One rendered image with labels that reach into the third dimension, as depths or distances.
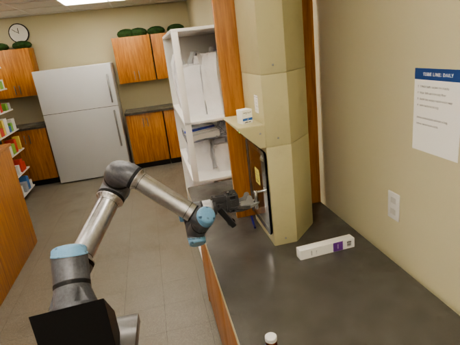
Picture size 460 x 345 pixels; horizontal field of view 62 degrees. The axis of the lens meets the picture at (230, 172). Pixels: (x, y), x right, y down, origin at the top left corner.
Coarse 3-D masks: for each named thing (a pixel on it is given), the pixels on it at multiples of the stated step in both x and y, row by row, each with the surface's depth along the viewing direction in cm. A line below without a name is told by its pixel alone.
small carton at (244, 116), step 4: (244, 108) 167; (248, 108) 166; (236, 112) 167; (240, 112) 164; (244, 112) 163; (248, 112) 164; (240, 116) 164; (244, 116) 164; (248, 116) 165; (252, 116) 166; (240, 120) 165; (244, 120) 164; (248, 120) 165; (252, 120) 166; (244, 124) 165
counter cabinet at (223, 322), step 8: (208, 256) 224; (208, 264) 235; (208, 272) 248; (208, 280) 260; (216, 280) 198; (208, 288) 276; (216, 288) 206; (208, 296) 293; (216, 296) 216; (216, 304) 226; (224, 304) 180; (216, 312) 237; (224, 312) 187; (216, 320) 250; (224, 320) 195; (224, 328) 203; (232, 328) 163; (224, 336) 212; (232, 336) 169; (224, 344) 223; (232, 344) 175
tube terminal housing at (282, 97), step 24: (288, 72) 156; (264, 96) 155; (288, 96) 158; (264, 120) 158; (288, 120) 161; (288, 144) 164; (288, 168) 167; (288, 192) 170; (288, 216) 174; (312, 216) 193; (288, 240) 177
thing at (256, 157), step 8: (248, 144) 188; (248, 152) 191; (256, 152) 176; (264, 152) 164; (256, 160) 178; (264, 160) 164; (264, 168) 166; (264, 176) 168; (256, 184) 187; (264, 184) 171; (264, 200) 176; (264, 208) 179; (264, 216) 181; (264, 224) 184
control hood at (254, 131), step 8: (232, 120) 176; (256, 120) 169; (240, 128) 158; (248, 128) 158; (256, 128) 159; (264, 128) 160; (248, 136) 159; (256, 136) 160; (264, 136) 160; (256, 144) 161; (264, 144) 161
